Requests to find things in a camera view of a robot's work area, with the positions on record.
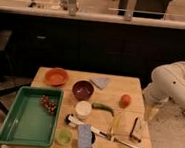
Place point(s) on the light green cup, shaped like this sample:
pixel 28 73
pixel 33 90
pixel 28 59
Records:
pixel 64 137

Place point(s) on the orange red bowl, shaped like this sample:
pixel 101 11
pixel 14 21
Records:
pixel 56 76

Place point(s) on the red grape bunch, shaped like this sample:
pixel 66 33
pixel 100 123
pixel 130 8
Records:
pixel 50 106

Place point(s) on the orange tomato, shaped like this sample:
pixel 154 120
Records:
pixel 125 101

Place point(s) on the green plastic tray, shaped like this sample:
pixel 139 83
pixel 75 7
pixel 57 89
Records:
pixel 28 123

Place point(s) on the green chili pepper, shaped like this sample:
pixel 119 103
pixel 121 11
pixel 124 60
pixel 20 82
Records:
pixel 103 107

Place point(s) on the yellow banana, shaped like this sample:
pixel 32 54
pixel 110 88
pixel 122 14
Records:
pixel 114 125

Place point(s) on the blue sponge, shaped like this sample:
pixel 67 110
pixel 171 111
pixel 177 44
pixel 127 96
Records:
pixel 84 136

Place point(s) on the white lidded cup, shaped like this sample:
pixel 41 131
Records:
pixel 83 109

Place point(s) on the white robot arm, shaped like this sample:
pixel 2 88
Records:
pixel 167 81

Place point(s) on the dark maroon bowl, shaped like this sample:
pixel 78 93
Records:
pixel 83 90

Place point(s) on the grey blue cloth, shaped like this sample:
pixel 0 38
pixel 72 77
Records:
pixel 101 83

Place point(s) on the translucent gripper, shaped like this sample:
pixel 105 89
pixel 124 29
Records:
pixel 150 112

